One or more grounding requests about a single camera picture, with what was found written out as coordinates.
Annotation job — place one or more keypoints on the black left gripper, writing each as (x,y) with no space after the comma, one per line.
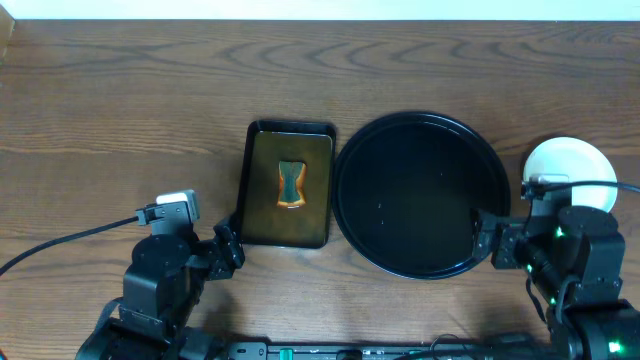
(232,254)

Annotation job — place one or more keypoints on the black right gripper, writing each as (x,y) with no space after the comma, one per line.
(485,232)

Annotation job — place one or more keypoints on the green and orange sponge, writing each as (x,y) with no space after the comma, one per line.
(291,182)

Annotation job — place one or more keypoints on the white plate with sauce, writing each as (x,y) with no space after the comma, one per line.
(581,161)

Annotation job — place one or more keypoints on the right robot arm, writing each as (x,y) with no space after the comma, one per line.
(573,255)

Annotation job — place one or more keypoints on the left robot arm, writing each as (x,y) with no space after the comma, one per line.
(160,289)

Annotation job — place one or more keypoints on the black rectangular water tray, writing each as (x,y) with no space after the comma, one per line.
(260,221)

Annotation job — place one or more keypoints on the round black tray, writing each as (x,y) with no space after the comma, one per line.
(404,190)

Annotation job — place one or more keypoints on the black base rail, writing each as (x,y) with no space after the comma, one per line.
(444,347)

